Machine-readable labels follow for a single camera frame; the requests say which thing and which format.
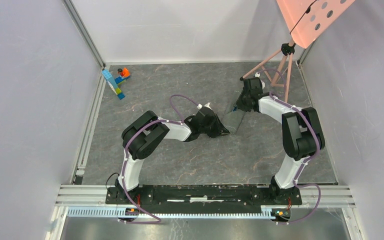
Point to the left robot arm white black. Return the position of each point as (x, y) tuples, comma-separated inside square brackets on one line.
[(144, 135)]

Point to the white slotted cable duct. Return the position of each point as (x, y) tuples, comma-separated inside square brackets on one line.
[(121, 212)]

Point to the orange toy figure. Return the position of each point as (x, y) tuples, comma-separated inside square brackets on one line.
[(123, 73)]

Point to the grey cloth napkin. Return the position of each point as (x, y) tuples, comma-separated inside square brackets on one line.
[(232, 119)]

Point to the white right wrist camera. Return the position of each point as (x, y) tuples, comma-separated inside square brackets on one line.
[(258, 75)]

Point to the blue toy block stack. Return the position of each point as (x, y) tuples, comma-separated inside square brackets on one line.
[(114, 83)]

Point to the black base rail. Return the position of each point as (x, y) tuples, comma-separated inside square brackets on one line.
[(222, 198)]

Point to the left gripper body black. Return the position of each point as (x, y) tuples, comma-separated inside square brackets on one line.
[(211, 129)]

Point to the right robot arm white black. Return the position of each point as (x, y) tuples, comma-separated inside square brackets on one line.
[(302, 135)]

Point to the pink perforated board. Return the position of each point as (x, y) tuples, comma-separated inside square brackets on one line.
[(306, 20)]

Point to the pink tripod stand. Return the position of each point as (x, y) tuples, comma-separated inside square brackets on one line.
[(280, 76)]

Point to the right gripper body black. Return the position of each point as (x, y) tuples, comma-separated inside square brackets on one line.
[(241, 102)]

